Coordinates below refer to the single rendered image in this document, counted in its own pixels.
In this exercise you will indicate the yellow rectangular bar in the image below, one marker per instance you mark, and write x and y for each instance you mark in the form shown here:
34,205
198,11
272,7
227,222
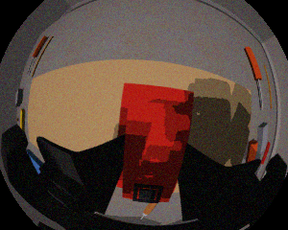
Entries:
22,119

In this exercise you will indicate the orange-handled awl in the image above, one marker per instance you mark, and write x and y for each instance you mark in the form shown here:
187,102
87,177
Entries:
255,69
253,145
38,47

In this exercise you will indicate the tan wooden panel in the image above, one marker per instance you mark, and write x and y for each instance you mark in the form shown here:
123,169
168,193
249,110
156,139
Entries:
78,106

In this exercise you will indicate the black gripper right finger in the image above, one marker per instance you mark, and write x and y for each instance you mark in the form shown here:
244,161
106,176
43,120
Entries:
202,180

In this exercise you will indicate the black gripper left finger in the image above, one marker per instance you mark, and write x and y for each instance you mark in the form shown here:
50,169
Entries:
96,170

